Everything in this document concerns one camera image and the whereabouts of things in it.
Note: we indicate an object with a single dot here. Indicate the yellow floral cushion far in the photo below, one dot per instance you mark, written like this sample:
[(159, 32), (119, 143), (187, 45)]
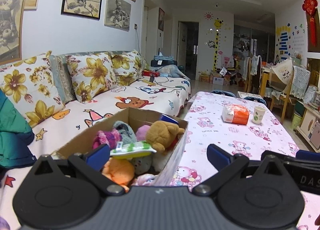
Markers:
[(128, 67)]

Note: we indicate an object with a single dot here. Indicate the small colourful cartoon box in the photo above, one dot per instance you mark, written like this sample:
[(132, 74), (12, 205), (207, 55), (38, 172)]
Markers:
[(168, 119)]

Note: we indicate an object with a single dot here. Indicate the framed sketch picture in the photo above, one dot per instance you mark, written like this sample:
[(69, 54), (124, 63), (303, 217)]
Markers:
[(118, 14)]

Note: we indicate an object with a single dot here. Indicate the white floral fabric item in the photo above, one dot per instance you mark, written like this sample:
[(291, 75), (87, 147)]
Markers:
[(144, 180)]

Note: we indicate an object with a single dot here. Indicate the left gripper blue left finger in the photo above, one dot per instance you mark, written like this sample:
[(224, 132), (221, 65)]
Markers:
[(98, 157)]

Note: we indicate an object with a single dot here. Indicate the white paper cup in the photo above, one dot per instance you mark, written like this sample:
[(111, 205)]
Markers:
[(258, 114)]

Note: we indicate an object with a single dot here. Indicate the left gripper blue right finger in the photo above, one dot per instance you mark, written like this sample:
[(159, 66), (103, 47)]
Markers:
[(218, 158)]

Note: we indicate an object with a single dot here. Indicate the sofa with cartoon cover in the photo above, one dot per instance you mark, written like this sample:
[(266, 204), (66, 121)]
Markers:
[(166, 95)]

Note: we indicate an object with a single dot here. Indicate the orange white tissue pack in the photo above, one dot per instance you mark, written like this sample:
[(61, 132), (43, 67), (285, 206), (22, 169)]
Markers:
[(236, 114)]

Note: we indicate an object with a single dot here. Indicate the cream sideboard cabinet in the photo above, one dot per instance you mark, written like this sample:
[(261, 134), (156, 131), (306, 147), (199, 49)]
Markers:
[(309, 120)]

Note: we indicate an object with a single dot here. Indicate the green white striped cloth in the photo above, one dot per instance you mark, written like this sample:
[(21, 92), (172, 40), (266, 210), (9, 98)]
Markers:
[(127, 151)]

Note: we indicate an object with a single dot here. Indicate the yellow floral cushion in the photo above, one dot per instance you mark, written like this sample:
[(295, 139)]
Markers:
[(29, 85), (91, 75), (128, 67)]

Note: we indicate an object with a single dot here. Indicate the white fluffy slipper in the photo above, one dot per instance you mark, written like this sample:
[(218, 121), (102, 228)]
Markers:
[(142, 164)]

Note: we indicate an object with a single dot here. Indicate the white fluffy pompom toy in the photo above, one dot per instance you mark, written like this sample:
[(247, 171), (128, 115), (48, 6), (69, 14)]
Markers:
[(159, 160)]

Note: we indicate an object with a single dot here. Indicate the green waste bin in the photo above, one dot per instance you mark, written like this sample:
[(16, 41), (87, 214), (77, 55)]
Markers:
[(296, 121)]

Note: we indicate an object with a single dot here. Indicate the teal jacket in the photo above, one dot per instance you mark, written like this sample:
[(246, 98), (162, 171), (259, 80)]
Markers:
[(16, 135)]

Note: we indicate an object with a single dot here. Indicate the wooden chair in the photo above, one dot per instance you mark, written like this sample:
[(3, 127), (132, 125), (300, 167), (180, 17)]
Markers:
[(280, 79)]

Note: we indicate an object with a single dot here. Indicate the orange plush toy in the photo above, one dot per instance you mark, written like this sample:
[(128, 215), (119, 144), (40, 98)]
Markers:
[(120, 171)]

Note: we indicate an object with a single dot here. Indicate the pink cartoon tablecloth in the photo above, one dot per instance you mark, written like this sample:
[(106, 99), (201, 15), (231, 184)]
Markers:
[(250, 193)]

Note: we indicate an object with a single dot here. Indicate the pink purple knitted hat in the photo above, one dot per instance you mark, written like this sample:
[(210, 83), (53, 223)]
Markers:
[(110, 138)]

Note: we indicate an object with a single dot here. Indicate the grey-green knitted item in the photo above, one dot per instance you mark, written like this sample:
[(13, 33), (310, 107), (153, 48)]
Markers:
[(125, 130)]

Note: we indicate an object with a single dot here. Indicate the brown plush toy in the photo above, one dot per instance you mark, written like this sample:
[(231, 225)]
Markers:
[(161, 134)]

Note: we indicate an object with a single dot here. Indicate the yellow floral cushion near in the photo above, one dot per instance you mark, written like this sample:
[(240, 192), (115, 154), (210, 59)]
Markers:
[(91, 75)]

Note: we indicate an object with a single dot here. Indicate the cardboard box with plastic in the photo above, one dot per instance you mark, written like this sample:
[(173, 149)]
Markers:
[(82, 143)]

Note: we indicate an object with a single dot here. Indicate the pink plush ball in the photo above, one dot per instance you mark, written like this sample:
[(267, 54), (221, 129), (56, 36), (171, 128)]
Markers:
[(141, 132)]

